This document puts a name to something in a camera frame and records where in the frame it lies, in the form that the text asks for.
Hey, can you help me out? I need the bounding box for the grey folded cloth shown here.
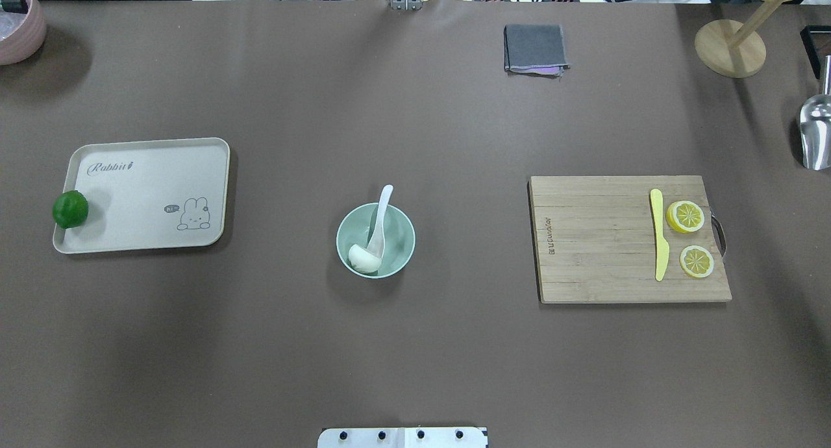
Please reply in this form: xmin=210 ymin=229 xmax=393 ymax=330
xmin=502 ymin=24 xmax=572 ymax=77

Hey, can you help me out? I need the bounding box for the pink bowl with ice cubes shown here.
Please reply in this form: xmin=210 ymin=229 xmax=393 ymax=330
xmin=1 ymin=0 xmax=47 ymax=66

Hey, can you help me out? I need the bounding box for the yellow plastic knife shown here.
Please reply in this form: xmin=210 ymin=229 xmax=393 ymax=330
xmin=649 ymin=188 xmax=670 ymax=282

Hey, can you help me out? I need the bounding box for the lemon slice near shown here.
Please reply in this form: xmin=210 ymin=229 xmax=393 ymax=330
xmin=665 ymin=200 xmax=706 ymax=233

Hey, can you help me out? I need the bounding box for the lemon slice far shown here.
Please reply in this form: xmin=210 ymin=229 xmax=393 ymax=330
xmin=679 ymin=245 xmax=715 ymax=279

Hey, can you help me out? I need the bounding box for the green lime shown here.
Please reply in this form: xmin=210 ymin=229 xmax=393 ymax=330
xmin=51 ymin=190 xmax=90 ymax=229

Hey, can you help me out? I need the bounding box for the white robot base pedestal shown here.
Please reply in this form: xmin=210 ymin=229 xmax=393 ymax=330
xmin=317 ymin=427 xmax=489 ymax=447

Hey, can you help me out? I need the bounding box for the dark wooden tray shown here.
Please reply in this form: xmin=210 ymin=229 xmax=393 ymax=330
xmin=799 ymin=25 xmax=830 ymax=79

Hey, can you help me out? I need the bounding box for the metal scoop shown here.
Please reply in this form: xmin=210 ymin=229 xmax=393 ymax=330
xmin=799 ymin=55 xmax=830 ymax=171

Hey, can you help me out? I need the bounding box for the mint green bowl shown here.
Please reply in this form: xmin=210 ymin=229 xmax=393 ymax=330
xmin=336 ymin=202 xmax=416 ymax=279

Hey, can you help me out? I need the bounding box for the bamboo cutting board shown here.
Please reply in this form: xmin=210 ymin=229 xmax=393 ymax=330
xmin=528 ymin=175 xmax=731 ymax=304

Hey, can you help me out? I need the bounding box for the lemon slice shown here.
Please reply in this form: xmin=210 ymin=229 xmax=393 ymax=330
xmin=679 ymin=245 xmax=715 ymax=279
xmin=665 ymin=200 xmax=706 ymax=233

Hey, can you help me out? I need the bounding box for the wooden mug tree stand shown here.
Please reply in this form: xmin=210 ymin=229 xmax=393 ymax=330
xmin=694 ymin=0 xmax=796 ymax=79

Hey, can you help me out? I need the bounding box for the white ceramic spoon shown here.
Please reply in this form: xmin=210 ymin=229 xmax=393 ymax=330
xmin=366 ymin=184 xmax=394 ymax=259

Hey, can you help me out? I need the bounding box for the metal tube with black cap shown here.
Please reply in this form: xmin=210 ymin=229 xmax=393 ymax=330
xmin=1 ymin=0 xmax=29 ymax=15

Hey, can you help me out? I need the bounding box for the cream rabbit tray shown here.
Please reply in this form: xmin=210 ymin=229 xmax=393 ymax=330
xmin=53 ymin=137 xmax=230 ymax=254

